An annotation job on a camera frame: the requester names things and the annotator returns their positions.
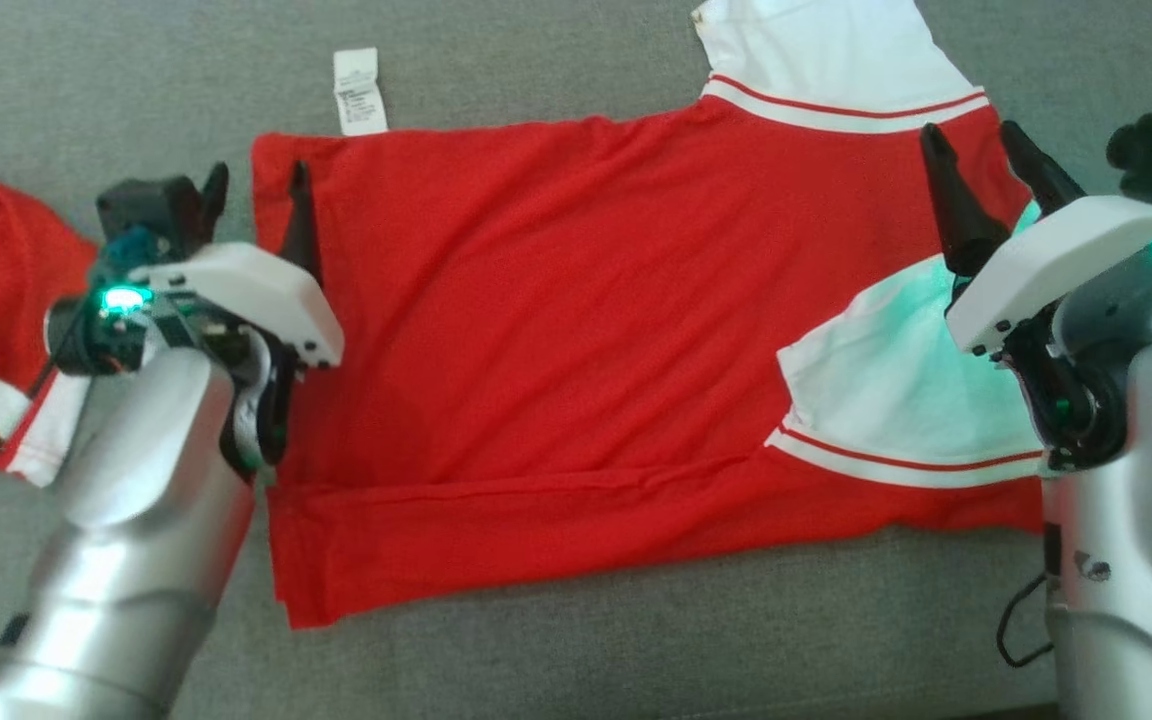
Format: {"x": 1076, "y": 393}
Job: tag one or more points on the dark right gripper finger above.
{"x": 1041, "y": 175}
{"x": 961, "y": 220}

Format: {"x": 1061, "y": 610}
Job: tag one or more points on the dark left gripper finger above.
{"x": 301, "y": 230}
{"x": 213, "y": 200}

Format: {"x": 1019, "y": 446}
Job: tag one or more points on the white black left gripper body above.
{"x": 256, "y": 295}

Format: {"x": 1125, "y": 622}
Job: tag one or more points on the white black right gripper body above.
{"x": 1056, "y": 250}

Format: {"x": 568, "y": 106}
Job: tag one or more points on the red jersey with white sleeves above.
{"x": 536, "y": 330}

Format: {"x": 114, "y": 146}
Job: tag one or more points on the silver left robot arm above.
{"x": 126, "y": 540}

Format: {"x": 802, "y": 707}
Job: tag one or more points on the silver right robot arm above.
{"x": 1136, "y": 520}

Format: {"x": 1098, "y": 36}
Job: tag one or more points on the grey sofa seat cushion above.
{"x": 576, "y": 670}

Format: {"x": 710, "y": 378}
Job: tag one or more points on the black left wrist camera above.
{"x": 146, "y": 210}

